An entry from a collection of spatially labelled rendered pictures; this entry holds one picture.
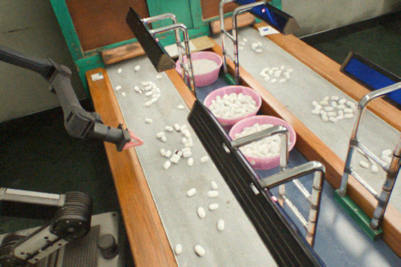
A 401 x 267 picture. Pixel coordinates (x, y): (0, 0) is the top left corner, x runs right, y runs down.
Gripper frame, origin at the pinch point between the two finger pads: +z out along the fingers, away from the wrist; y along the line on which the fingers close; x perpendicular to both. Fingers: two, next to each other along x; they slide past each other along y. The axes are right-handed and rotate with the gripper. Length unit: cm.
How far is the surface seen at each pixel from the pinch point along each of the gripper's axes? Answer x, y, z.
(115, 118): 11.6, 35.2, 1.1
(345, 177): -33, -44, 48
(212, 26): -41, 90, 52
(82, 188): 94, 81, 22
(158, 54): -29.1, 19.4, -2.0
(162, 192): 8.4, -16.2, 8.9
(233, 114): -19.2, 13.1, 41.2
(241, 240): -3, -47, 23
